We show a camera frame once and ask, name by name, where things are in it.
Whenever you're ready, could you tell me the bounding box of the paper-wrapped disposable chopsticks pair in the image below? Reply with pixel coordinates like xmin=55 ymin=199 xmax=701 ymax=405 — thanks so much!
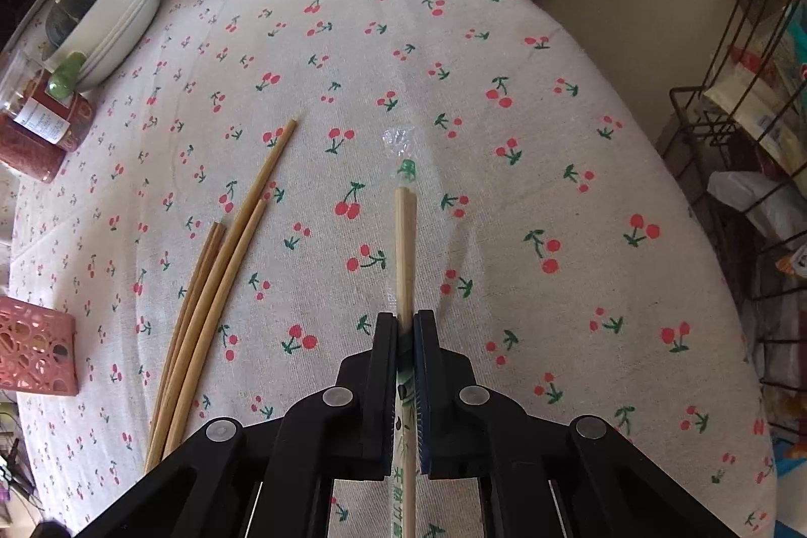
xmin=378 ymin=125 xmax=422 ymax=538

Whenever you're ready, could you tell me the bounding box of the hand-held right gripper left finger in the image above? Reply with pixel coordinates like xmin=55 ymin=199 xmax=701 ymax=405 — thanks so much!
xmin=72 ymin=311 xmax=405 ymax=538

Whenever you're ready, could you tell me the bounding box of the tall jar of red berries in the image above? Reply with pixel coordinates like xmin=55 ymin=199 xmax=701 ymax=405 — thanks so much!
xmin=0 ymin=118 xmax=67 ymax=183

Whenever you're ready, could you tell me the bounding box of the white plastic bag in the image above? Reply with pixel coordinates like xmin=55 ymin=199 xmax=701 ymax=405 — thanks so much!
xmin=706 ymin=169 xmax=807 ymax=243

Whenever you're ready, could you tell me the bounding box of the stack of white bowls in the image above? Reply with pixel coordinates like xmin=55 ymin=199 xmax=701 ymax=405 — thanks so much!
xmin=41 ymin=0 xmax=163 ymax=91

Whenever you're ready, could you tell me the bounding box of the pink perforated utensil holder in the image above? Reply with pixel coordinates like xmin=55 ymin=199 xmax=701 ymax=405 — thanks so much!
xmin=0 ymin=295 xmax=80 ymax=395

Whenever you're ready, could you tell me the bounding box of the pile of bare wooden chopsticks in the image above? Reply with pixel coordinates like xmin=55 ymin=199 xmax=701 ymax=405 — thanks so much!
xmin=144 ymin=117 xmax=299 ymax=476

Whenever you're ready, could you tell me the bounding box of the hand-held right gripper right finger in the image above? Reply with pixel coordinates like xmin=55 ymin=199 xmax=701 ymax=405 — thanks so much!
xmin=411 ymin=309 xmax=741 ymax=538

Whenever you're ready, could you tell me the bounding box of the short labelled jar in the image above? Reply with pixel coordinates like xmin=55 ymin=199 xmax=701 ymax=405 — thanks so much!
xmin=9 ymin=68 xmax=95 ymax=151

